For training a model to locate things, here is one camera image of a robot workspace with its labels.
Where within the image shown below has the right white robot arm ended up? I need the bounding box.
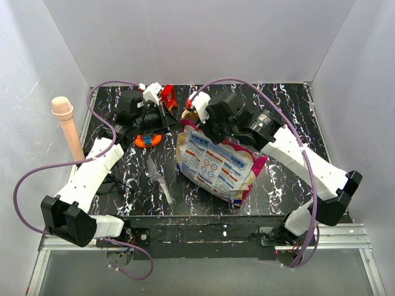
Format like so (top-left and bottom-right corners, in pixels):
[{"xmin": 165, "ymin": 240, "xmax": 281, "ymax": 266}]
[{"xmin": 186, "ymin": 91, "xmax": 362, "ymax": 245}]

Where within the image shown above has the orange curved toy track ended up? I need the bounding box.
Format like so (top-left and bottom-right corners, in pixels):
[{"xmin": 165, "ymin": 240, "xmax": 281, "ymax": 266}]
[{"xmin": 134, "ymin": 134, "xmax": 162, "ymax": 149}]

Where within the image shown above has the aluminium frame rail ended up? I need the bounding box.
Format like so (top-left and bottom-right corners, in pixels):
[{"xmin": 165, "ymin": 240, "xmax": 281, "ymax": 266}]
[{"xmin": 26, "ymin": 88, "xmax": 386, "ymax": 294}]

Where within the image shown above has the pink microphone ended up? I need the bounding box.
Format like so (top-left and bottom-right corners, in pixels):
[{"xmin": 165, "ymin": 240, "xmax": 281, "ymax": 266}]
[{"xmin": 51, "ymin": 96, "xmax": 85, "ymax": 161}]

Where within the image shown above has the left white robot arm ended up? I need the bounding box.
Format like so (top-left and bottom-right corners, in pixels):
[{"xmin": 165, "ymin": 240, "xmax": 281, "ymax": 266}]
[{"xmin": 41, "ymin": 83, "xmax": 181, "ymax": 247}]

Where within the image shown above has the cream double pet bowl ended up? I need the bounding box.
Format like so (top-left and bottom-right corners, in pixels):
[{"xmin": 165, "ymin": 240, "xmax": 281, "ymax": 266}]
[{"xmin": 181, "ymin": 109, "xmax": 199, "ymax": 122}]

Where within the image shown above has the red toy block car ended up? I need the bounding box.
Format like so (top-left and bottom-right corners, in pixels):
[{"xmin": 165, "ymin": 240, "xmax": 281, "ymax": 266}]
[{"xmin": 160, "ymin": 84, "xmax": 178, "ymax": 110}]

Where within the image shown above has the pink pet food bag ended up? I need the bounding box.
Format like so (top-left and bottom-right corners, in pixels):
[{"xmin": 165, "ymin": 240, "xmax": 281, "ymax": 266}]
[{"xmin": 175, "ymin": 118, "xmax": 268, "ymax": 208}]

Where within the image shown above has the clear plastic scoop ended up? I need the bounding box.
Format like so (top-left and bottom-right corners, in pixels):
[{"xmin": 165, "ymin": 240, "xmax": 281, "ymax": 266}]
[{"xmin": 148, "ymin": 156, "xmax": 175, "ymax": 206}]

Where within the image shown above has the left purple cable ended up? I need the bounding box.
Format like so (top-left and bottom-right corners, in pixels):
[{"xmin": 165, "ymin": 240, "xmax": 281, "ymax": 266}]
[{"xmin": 12, "ymin": 80, "xmax": 154, "ymax": 281}]

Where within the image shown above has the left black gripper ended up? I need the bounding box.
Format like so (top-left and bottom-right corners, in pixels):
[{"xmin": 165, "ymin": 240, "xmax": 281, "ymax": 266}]
[{"xmin": 133, "ymin": 100, "xmax": 184, "ymax": 135}]

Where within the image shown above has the black microphone tripod stand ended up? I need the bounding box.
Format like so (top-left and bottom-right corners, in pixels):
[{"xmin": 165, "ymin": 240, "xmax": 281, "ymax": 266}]
[{"xmin": 97, "ymin": 175, "xmax": 128, "ymax": 195}]

